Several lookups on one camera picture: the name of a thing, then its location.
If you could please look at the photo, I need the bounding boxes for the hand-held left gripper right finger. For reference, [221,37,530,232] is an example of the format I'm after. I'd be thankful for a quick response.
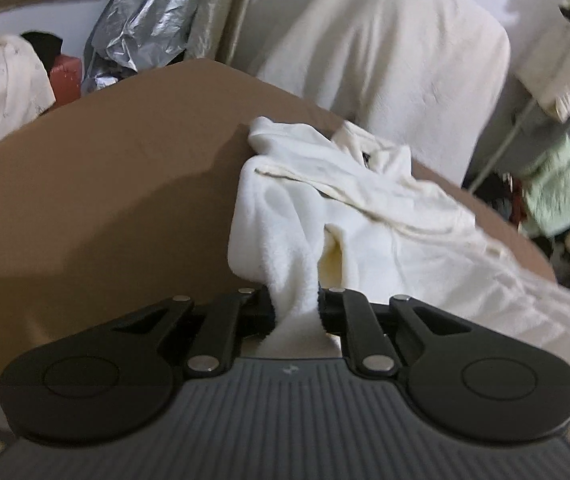
[316,287,471,380]

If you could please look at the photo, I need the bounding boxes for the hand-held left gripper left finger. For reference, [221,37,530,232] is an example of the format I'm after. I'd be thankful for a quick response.
[110,287,273,378]

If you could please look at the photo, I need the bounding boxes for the white fleece garment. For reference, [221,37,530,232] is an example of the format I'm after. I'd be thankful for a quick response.
[225,116,570,377]

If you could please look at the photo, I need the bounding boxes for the metal drying rack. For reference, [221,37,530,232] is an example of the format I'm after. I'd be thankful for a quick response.
[468,95,570,196]

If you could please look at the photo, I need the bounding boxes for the pale green garment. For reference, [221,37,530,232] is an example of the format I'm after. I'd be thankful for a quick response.
[520,135,570,238]

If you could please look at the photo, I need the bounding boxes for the red suitcase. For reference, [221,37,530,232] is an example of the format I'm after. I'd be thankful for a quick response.
[0,55,84,163]

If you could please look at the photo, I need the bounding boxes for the beige curtain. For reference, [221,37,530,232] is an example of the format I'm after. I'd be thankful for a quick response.
[187,0,261,66]

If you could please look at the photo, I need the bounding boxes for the silver plastic bag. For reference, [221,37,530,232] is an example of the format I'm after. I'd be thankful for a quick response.
[81,0,211,93]

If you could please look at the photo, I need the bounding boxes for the white printed cloth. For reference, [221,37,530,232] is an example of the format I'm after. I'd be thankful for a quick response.
[0,35,56,153]

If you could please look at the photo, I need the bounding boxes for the black cloth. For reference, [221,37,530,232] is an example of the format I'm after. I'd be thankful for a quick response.
[21,31,63,58]

